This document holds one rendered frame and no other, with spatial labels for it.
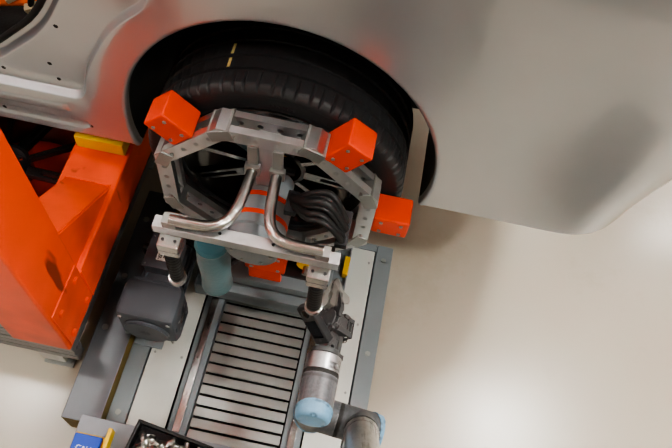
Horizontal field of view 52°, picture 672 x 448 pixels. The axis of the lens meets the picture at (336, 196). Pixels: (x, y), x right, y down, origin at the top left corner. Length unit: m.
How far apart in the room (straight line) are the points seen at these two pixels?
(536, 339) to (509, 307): 0.15
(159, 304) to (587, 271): 1.62
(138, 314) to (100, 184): 0.40
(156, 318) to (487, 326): 1.19
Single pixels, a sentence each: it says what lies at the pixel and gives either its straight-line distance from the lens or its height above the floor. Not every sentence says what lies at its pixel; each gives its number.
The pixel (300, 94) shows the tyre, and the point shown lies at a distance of 1.51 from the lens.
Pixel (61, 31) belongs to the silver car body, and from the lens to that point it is 1.74.
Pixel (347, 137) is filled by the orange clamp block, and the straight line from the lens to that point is 1.47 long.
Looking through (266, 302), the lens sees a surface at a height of 0.14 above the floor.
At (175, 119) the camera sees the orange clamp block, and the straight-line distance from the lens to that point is 1.56.
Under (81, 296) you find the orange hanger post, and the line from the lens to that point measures 1.93.
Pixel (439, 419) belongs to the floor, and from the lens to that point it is 2.47.
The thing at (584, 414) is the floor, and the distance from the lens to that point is 2.64.
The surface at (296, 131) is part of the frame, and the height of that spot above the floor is 1.11.
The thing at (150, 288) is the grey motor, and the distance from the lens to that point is 2.14.
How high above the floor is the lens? 2.35
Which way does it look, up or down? 59 degrees down
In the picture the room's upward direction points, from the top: 10 degrees clockwise
